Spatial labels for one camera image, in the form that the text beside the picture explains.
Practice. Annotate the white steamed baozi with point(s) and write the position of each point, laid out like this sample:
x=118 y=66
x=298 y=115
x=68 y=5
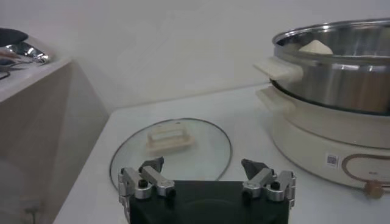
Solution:
x=317 y=48

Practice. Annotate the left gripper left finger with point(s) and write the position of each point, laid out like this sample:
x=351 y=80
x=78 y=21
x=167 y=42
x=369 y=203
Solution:
x=158 y=179

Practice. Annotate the white side table with mouse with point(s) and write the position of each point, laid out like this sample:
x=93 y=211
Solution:
x=36 y=115

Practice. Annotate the stainless steel steamer basket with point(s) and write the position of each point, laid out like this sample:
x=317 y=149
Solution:
x=335 y=85

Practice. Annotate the chrome dome device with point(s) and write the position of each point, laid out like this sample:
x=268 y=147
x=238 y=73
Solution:
x=27 y=50

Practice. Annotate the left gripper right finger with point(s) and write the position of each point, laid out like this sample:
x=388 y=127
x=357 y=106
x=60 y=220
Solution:
x=259 y=181

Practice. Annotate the cream electric cooker base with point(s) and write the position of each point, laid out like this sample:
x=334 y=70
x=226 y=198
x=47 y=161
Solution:
x=304 y=137

